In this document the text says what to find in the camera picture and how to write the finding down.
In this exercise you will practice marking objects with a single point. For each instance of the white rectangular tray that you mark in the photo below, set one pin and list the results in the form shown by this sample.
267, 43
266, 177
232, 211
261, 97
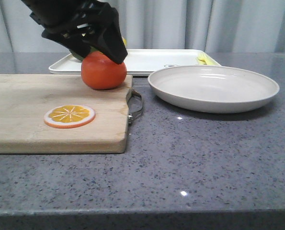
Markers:
139, 62

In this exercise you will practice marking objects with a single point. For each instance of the yellow plastic fork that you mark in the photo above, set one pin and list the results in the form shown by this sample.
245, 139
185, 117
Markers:
205, 59

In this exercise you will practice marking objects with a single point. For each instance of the orange mandarin fruit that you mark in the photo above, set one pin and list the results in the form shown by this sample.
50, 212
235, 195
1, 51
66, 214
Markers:
100, 73

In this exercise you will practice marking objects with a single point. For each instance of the wooden cutting board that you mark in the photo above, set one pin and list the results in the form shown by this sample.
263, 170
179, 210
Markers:
25, 98

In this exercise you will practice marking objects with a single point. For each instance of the beige round plate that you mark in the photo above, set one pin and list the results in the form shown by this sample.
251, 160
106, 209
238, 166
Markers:
213, 89

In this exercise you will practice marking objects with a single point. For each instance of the grey curtain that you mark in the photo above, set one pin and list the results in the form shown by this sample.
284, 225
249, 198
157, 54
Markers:
209, 25

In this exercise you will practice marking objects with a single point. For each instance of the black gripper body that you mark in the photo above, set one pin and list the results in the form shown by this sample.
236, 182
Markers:
73, 17

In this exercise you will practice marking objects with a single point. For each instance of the green lime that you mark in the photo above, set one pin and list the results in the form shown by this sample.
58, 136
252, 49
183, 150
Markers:
80, 57

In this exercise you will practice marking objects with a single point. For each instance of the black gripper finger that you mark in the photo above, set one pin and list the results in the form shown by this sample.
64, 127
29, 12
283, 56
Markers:
107, 40
72, 39

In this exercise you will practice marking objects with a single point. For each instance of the orange slice toy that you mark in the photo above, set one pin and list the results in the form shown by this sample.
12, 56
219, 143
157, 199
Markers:
69, 116

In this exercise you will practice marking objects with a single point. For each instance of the metal cutting board handle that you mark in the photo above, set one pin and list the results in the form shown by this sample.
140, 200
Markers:
135, 105

